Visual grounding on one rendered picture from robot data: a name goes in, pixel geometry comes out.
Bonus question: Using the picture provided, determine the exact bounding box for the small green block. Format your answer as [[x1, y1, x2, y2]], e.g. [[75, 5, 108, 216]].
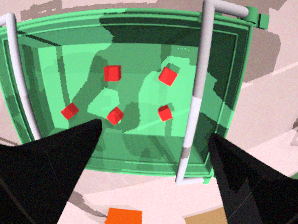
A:
[[289, 172, 298, 180]]

